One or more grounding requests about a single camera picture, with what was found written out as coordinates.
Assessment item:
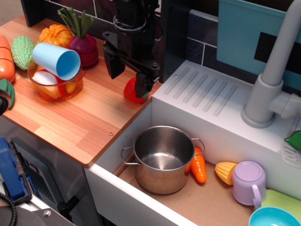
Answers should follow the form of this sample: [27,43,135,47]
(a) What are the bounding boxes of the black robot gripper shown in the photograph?
[103,16,160,98]

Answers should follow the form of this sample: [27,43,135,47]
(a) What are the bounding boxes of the red toy strawberry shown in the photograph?
[123,78,149,104]

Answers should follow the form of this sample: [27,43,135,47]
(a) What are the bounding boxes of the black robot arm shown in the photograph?
[103,0,163,98]

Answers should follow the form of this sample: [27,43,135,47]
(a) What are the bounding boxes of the stainless steel pot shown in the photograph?
[131,125,198,195]

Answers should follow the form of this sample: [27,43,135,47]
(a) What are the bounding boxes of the purple toy radish with leaves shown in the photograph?
[58,8,99,67]

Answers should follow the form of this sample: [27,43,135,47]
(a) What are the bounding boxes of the light blue plastic cup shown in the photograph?
[32,43,81,81]

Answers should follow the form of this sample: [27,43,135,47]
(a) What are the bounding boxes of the orange transparent glass bowl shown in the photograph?
[27,63,85,101]

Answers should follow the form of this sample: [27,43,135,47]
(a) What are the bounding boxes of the orange toy pumpkin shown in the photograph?
[39,24,73,48]

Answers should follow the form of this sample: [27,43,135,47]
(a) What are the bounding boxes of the white toy sink unit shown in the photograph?
[86,61,301,226]

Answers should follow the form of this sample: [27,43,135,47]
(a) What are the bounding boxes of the white and red toy food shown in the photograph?
[32,70,63,85]

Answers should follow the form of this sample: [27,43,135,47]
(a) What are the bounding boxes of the green toy bitter gourd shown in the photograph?
[11,35,35,70]

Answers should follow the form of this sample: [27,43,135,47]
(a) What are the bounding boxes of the large orange toy carrot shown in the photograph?
[0,35,16,83]

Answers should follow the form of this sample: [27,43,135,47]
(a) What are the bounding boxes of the teal panel with black window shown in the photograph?
[216,0,286,83]

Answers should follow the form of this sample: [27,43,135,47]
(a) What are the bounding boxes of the yellow toy corn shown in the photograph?
[215,161,237,185]

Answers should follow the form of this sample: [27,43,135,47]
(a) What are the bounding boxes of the grey toy faucet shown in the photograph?
[241,0,301,128]

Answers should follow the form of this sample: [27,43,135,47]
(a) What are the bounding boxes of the black oven door knob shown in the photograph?
[57,196,79,218]

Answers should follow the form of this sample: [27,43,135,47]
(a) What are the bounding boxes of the lilac plastic mug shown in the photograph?
[232,161,267,209]

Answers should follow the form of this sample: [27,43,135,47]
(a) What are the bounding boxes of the blue clamp device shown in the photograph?
[0,137,32,205]

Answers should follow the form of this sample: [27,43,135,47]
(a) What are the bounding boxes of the green toy vegetable at right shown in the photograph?
[284,130,301,151]

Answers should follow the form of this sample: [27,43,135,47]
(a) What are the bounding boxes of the white slotted spatula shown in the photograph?
[281,117,301,170]

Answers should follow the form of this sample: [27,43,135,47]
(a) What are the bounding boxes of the green plastic plate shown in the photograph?
[261,189,301,221]

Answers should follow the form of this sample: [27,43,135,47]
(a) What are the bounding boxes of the turquoise plastic bowl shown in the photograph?
[248,207,301,226]

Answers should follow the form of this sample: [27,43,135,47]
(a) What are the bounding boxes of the black coiled cable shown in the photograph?
[0,193,17,226]

